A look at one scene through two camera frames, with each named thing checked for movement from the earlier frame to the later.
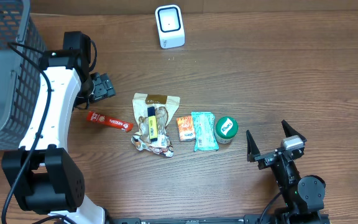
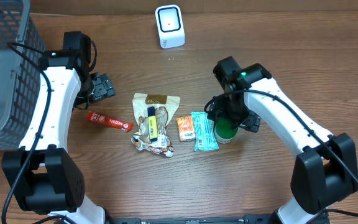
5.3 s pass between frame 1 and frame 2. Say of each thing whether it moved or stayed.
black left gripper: stayed
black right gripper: moved
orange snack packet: stayed
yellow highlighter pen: stayed
